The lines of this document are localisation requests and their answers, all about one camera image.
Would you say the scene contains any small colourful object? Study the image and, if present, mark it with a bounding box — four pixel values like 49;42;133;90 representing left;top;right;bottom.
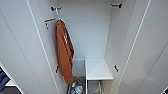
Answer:
69;79;85;94

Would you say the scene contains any white wardrobe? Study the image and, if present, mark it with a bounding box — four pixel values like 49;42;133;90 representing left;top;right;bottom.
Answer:
26;0;151;94

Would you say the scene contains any white clothes hanger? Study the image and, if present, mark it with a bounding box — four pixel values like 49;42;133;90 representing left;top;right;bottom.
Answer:
43;9;63;30

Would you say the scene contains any black wardrobe hook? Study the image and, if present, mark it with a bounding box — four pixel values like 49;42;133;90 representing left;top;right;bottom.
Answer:
110;2;123;9
50;6;63;12

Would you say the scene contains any orange hooded garment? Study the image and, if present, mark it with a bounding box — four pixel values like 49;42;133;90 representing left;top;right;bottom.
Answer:
54;19;75;85

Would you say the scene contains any white wardrobe door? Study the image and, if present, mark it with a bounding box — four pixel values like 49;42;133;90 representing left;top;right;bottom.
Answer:
114;0;168;94
0;0;61;94

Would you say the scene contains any dark door hinge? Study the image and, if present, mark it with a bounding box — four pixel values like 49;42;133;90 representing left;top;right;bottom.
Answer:
113;64;120;73
54;66;60;74

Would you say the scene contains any blue cloth item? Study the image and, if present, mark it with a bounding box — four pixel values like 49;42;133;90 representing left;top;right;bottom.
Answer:
0;69;11;93

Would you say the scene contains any tall white storage box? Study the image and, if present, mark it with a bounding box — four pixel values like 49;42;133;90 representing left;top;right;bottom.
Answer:
84;58;114;94

